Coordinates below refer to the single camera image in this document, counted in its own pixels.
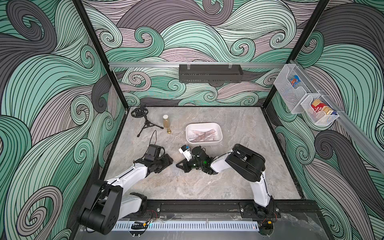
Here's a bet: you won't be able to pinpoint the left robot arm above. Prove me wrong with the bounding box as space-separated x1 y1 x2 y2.
77 154 173 235

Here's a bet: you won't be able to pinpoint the clear wall bin upper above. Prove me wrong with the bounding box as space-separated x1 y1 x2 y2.
274 64 315 114

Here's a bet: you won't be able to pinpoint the long pink clear ruler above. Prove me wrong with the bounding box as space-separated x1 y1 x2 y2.
188 129 218 139

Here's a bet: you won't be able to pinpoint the aluminium right rail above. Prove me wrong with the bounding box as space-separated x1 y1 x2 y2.
290 60 384 173

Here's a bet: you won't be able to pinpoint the black wall tray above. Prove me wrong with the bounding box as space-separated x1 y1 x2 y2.
179 65 244 86

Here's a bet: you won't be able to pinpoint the aluminium rail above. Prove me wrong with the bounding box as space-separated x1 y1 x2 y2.
109 61 285 69
290 60 384 173

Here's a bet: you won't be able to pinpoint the clear wall bin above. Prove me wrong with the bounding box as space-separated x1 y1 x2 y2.
274 64 315 114
301 94 340 127

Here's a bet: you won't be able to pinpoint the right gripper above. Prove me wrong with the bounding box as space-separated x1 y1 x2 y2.
177 156 206 171

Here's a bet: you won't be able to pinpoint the clear wall bin lower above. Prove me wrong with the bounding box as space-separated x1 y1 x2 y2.
301 94 340 127

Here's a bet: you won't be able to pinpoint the small black tripod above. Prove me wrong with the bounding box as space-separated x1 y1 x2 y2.
131 106 164 137

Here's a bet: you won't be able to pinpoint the amber bottle white cap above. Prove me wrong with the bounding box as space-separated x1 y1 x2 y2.
163 115 172 134

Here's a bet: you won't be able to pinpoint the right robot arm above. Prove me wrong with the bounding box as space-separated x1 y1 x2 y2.
176 144 273 209

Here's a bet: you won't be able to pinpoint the wide red ruler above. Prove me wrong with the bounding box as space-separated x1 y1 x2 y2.
190 136 217 143

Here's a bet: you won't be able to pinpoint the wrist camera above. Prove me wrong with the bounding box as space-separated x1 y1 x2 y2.
179 145 193 162
144 144 165 162

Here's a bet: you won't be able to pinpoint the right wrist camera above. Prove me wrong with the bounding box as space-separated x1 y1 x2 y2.
179 145 193 162

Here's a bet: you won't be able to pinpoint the white slotted cable duct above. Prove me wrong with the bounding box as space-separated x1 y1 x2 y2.
112 220 260 232

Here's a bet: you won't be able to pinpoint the blue packet in bin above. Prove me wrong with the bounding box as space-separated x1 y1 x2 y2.
290 75 302 89

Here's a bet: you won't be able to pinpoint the aluminium back rail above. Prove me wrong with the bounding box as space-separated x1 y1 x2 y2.
109 61 285 69

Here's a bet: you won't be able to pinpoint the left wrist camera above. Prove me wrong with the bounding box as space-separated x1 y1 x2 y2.
144 144 165 162

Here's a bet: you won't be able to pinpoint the red card boxes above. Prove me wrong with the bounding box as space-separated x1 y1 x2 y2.
311 99 338 116

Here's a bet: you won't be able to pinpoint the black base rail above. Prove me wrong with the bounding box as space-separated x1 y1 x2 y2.
139 200 320 214

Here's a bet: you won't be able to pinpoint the white storage box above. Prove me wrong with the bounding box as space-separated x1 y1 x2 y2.
185 123 223 147

